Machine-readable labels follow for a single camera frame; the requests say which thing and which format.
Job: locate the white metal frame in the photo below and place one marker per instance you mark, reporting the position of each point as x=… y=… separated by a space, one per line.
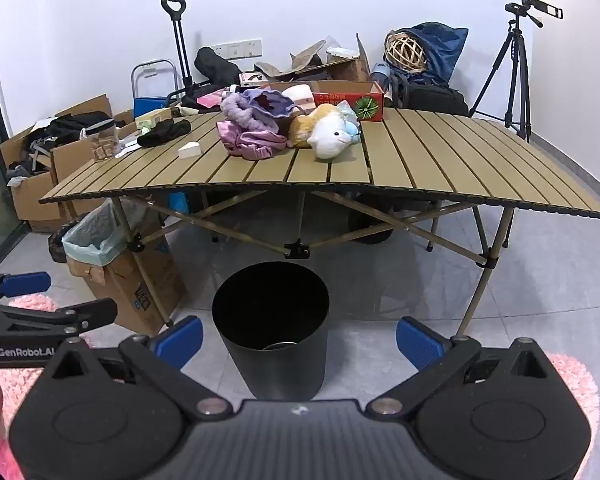
x=152 y=67

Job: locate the black tripod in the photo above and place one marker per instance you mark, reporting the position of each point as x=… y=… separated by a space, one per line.
x=512 y=70

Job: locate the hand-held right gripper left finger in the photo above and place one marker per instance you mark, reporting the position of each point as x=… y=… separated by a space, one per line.
x=180 y=342

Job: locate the yellow scrunchie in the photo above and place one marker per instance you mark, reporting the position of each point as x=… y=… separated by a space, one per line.
x=302 y=127

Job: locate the black cloth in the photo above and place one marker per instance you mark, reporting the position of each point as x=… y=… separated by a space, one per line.
x=162 y=132

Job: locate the pale yellow small box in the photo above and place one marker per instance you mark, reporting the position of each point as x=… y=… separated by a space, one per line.
x=152 y=119

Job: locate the tan folding slat table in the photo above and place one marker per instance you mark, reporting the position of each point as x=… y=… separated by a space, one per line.
x=430 y=160

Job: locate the torn brown cardboard box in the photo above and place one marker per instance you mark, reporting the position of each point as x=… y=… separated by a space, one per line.
x=330 y=65

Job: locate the white plush toy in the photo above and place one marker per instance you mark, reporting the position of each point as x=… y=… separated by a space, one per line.
x=332 y=135

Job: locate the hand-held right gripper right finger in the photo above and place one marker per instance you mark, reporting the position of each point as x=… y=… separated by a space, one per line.
x=420 y=342

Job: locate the wall socket strip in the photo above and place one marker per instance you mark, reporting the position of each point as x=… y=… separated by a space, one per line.
x=237 y=49

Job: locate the black soft bag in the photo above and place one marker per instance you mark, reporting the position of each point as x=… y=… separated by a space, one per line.
x=217 y=65

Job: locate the pale green plastic liner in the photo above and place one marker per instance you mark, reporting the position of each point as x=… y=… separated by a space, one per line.
x=92 y=232

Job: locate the clear jar of snacks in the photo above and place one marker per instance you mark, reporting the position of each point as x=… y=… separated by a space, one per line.
x=101 y=142

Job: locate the black suitcase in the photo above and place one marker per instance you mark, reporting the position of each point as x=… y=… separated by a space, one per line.
x=435 y=97

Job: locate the black round bin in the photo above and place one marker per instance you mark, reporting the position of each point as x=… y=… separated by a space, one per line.
x=275 y=325

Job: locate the dark blue bag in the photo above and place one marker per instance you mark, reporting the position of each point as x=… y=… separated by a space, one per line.
x=445 y=50

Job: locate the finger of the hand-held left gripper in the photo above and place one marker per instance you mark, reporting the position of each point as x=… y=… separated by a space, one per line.
x=25 y=283
x=80 y=312

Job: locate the pink packet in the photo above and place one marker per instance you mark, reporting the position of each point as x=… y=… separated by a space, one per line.
x=211 y=100

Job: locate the small white printed box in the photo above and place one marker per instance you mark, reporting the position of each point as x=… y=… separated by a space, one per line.
x=253 y=78

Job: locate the wicker ball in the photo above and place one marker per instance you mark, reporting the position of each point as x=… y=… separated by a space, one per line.
x=405 y=52

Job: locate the printed cardboard box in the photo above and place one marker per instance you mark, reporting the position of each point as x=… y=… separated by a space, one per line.
x=140 y=290

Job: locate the pink satin scrunchie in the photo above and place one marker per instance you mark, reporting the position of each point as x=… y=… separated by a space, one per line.
x=252 y=142

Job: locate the large open cardboard box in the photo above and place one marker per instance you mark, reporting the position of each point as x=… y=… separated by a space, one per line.
x=35 y=195

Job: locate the blue water bottle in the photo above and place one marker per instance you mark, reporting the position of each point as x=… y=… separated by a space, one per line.
x=380 y=80

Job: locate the red cardboard box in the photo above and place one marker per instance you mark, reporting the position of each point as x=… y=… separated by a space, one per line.
x=365 y=106

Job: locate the blue box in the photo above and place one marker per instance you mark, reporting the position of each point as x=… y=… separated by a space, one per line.
x=147 y=105

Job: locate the white round foam block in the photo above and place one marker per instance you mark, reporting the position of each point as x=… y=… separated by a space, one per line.
x=299 y=94

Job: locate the dark clothes pile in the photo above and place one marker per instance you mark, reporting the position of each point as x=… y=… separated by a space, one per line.
x=67 y=127

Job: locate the white wedge block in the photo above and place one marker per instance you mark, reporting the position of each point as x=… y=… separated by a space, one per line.
x=190 y=151

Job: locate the black wagon wheel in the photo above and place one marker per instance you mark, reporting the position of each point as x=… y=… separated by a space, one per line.
x=370 y=225

